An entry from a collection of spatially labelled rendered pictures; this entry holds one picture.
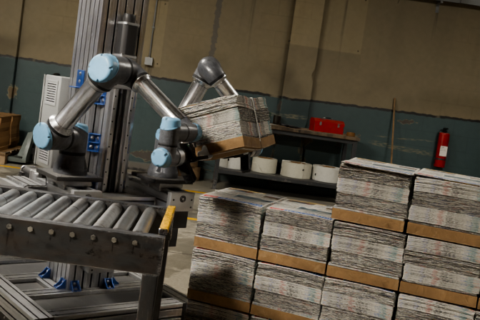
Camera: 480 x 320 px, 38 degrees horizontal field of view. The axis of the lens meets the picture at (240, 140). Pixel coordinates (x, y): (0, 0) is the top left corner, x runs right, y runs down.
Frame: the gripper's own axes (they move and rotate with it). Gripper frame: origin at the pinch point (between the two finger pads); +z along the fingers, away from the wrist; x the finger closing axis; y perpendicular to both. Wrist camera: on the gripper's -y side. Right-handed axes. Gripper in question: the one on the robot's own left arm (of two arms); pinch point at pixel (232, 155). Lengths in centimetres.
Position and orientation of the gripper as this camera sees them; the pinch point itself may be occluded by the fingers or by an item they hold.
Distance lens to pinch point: 327.3
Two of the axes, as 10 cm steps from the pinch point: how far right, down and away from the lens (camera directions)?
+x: 9.1, -2.2, -3.5
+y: -2.1, -9.8, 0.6
